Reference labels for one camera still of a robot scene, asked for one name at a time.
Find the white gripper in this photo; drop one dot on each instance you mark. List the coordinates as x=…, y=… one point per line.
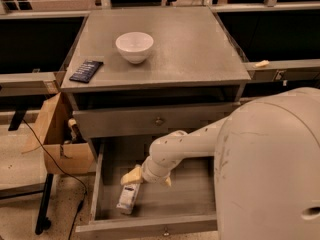
x=150, y=175

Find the clear plastic bottle blue label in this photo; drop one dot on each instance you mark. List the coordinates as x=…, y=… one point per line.
x=128, y=198

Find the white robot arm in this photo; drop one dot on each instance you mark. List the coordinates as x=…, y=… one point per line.
x=266, y=166

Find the grey open middle drawer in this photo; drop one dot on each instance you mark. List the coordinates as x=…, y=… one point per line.
x=187, y=206

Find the grey top drawer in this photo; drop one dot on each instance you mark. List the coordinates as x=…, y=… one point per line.
x=99, y=123

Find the grey drawer cabinet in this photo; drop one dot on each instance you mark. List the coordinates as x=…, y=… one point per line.
x=191, y=61

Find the brown cardboard box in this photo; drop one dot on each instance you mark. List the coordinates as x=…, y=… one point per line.
x=50, y=132

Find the black stand leg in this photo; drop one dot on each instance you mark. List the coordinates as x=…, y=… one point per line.
x=43, y=222

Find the dark blue snack packet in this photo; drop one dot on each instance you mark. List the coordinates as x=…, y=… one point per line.
x=86, y=71

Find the white ceramic bowl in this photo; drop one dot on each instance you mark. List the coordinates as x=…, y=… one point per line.
x=135, y=47

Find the small yellow foam piece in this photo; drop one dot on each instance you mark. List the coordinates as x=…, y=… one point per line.
x=261, y=64

